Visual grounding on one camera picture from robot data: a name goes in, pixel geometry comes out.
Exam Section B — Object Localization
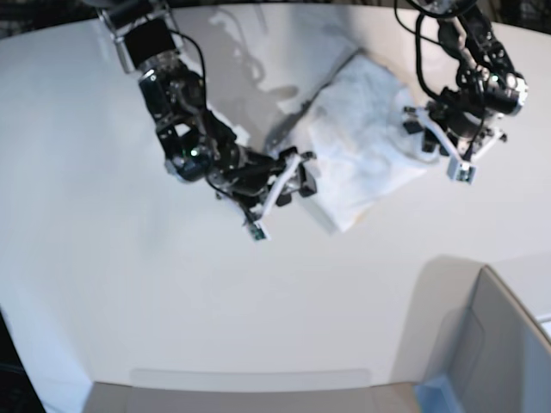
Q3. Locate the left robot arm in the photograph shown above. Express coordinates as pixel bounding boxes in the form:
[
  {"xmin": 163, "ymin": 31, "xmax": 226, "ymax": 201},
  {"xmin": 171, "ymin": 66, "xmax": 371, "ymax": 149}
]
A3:
[{"xmin": 403, "ymin": 1, "xmax": 529, "ymax": 181}]

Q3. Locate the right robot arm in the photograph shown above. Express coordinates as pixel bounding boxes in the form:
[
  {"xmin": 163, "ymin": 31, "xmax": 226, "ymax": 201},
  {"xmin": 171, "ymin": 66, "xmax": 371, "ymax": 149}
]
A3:
[{"xmin": 88, "ymin": 1, "xmax": 317, "ymax": 225}]

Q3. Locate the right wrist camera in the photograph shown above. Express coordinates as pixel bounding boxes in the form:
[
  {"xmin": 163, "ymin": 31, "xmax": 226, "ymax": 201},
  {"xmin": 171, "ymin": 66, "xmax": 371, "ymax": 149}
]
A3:
[{"xmin": 245, "ymin": 220, "xmax": 271, "ymax": 242}]

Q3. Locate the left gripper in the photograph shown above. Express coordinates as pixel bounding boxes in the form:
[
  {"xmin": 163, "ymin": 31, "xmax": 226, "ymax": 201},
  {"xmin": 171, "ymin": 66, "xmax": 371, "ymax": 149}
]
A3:
[{"xmin": 401, "ymin": 102, "xmax": 506, "ymax": 163}]

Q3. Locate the grey cardboard box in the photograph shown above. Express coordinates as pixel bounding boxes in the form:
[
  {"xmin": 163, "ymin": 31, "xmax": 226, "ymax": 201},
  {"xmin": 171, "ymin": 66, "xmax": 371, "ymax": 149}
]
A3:
[{"xmin": 413, "ymin": 265, "xmax": 550, "ymax": 412}]

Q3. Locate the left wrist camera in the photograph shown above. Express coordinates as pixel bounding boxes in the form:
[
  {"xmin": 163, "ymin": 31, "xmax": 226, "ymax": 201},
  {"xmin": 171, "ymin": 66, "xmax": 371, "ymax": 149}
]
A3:
[{"xmin": 447, "ymin": 158, "xmax": 477, "ymax": 184}]

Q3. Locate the white printed t-shirt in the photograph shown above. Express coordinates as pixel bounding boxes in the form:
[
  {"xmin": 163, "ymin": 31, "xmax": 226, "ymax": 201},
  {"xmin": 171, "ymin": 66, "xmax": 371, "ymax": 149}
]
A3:
[{"xmin": 265, "ymin": 52, "xmax": 438, "ymax": 232}]

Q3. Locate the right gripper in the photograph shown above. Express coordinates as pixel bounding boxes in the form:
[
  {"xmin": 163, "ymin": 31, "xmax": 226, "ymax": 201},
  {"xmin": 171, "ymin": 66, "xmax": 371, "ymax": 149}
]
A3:
[{"xmin": 206, "ymin": 146, "xmax": 318, "ymax": 224}]

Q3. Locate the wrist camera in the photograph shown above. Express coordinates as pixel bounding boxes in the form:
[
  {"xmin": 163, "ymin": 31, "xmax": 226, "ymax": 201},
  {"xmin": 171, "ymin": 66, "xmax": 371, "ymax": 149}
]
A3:
[
  {"xmin": 245, "ymin": 220, "xmax": 271, "ymax": 242},
  {"xmin": 447, "ymin": 158, "xmax": 477, "ymax": 184}
]

